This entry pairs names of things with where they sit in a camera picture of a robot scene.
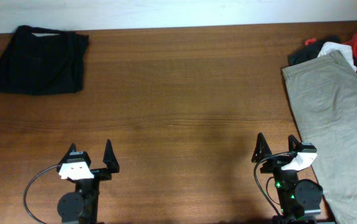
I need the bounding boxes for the left black cable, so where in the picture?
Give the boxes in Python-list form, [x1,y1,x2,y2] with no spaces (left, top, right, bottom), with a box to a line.
[22,164,61,224]

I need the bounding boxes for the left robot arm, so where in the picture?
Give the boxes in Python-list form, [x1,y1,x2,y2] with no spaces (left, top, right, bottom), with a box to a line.
[57,140,120,224]

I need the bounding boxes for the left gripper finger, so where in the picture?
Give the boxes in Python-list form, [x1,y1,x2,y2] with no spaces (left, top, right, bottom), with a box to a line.
[103,139,120,173]
[59,143,77,165]

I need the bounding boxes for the right black cable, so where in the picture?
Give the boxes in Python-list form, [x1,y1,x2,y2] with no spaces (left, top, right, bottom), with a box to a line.
[253,151,298,218]

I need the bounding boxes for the khaki shorts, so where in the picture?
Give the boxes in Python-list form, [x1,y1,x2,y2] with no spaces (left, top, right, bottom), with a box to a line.
[282,50,357,223]

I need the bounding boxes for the folded black garment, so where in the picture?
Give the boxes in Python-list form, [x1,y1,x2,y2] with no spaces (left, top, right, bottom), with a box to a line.
[0,26,89,95]

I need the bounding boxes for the black cable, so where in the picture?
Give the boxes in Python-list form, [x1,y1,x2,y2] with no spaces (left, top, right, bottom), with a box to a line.
[22,164,61,224]
[253,151,298,218]

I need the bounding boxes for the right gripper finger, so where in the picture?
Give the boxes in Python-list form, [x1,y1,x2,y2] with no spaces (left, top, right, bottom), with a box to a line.
[288,134,301,152]
[251,133,272,163]

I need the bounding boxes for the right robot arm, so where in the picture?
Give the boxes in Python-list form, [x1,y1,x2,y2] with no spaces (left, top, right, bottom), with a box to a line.
[251,133,323,224]

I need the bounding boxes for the black garment in pile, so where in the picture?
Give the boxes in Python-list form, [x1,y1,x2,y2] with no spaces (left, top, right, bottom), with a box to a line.
[288,41,357,73]

